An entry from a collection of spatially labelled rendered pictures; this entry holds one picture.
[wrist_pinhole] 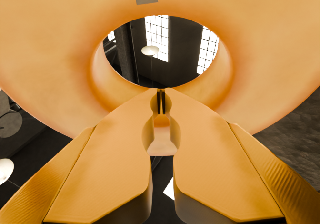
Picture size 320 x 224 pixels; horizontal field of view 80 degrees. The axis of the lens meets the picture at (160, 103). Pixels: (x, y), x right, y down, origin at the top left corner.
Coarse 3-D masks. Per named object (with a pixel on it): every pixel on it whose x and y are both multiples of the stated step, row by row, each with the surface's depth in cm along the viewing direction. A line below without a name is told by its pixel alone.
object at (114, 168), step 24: (144, 96) 10; (120, 120) 8; (144, 120) 8; (96, 144) 7; (120, 144) 7; (144, 144) 8; (72, 168) 6; (96, 168) 6; (120, 168) 6; (144, 168) 6; (72, 192) 6; (96, 192) 6; (120, 192) 6; (144, 192) 6; (48, 216) 5; (72, 216) 5; (96, 216) 5; (120, 216) 6; (144, 216) 6
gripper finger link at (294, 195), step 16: (240, 128) 8; (240, 144) 7; (256, 144) 7; (256, 160) 6; (272, 160) 6; (272, 176) 6; (288, 176) 6; (272, 192) 5; (288, 192) 5; (304, 192) 5; (288, 208) 5; (304, 208) 5
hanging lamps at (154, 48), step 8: (144, 48) 667; (152, 48) 673; (152, 56) 660; (152, 80) 752; (0, 152) 774; (0, 160) 395; (8, 160) 395; (0, 168) 395; (8, 168) 395; (0, 176) 380; (8, 176) 384; (0, 184) 360
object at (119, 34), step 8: (128, 24) 431; (120, 32) 418; (128, 32) 448; (120, 40) 434; (128, 40) 463; (120, 48) 452; (128, 48) 475; (120, 56) 473; (128, 56) 488; (120, 64) 495; (128, 64) 501; (128, 72) 498; (136, 72) 530; (128, 80) 521; (136, 80) 553
